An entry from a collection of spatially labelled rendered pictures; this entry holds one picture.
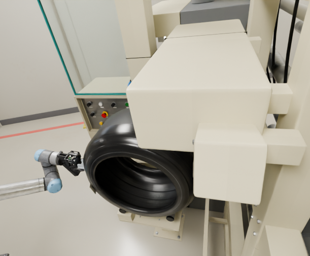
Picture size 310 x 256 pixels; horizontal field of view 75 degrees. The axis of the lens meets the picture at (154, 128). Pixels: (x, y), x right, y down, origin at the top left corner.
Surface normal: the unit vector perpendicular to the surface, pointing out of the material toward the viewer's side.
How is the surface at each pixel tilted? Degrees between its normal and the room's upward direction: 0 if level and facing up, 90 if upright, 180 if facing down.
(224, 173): 72
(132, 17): 90
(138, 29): 90
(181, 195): 90
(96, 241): 0
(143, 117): 90
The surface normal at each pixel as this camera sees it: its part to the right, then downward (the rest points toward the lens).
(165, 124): -0.24, 0.59
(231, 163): -0.27, 0.31
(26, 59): 0.13, 0.56
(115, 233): -0.13, -0.81
